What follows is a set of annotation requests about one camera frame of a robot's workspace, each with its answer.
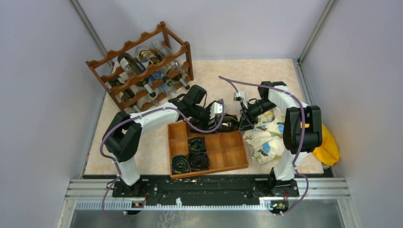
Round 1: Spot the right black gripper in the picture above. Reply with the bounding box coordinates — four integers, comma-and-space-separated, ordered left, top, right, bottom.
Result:
238, 100, 277, 133

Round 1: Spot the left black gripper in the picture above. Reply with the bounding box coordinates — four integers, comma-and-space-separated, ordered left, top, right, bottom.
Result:
191, 100, 219, 134

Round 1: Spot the wooden compartment tray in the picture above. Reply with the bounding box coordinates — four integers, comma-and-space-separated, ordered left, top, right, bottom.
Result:
167, 122, 249, 179

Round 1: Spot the dark wine bottle beige label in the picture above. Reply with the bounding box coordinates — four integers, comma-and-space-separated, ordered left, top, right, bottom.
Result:
159, 66, 190, 89

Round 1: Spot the blue square glass bottle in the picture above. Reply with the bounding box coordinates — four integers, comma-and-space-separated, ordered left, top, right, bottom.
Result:
135, 70, 177, 98

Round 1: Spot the dark green wine bottle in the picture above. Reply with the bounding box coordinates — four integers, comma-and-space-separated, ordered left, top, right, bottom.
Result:
108, 77, 142, 113

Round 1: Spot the brown wooden wine rack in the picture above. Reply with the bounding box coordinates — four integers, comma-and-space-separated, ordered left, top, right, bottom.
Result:
86, 21, 194, 111

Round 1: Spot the clear glass bottle back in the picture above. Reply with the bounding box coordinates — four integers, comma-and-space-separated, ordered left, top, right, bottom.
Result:
152, 39, 182, 71

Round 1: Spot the dark wine bottle grey label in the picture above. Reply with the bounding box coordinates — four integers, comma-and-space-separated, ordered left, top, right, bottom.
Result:
117, 53, 149, 87

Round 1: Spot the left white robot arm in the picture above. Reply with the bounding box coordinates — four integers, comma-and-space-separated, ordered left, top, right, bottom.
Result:
99, 85, 225, 197

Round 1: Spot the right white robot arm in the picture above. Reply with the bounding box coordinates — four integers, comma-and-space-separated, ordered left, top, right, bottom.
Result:
234, 81, 323, 196

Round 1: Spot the dinosaur print white cloth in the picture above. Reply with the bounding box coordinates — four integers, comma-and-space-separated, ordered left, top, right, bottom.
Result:
243, 107, 285, 164

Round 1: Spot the rolled dark blue tie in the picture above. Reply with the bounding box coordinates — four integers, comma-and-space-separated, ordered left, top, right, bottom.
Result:
188, 152, 210, 171

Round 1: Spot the rolled dark green tie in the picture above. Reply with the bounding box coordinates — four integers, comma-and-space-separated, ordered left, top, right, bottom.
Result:
171, 155, 190, 174

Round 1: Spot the yellow cloth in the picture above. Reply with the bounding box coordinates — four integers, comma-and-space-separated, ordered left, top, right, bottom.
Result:
313, 124, 340, 166

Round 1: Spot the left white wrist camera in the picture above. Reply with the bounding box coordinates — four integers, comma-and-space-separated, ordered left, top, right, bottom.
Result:
210, 101, 224, 120

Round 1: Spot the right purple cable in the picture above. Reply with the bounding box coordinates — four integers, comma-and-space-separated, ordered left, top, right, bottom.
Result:
218, 75, 310, 216

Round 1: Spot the purple cable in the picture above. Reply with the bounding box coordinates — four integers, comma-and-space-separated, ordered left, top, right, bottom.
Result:
99, 99, 226, 221
218, 75, 310, 216

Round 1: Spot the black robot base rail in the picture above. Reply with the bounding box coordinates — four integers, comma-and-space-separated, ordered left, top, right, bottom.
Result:
67, 171, 350, 216

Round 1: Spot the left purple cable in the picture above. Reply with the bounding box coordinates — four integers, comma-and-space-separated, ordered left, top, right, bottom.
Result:
99, 99, 226, 221

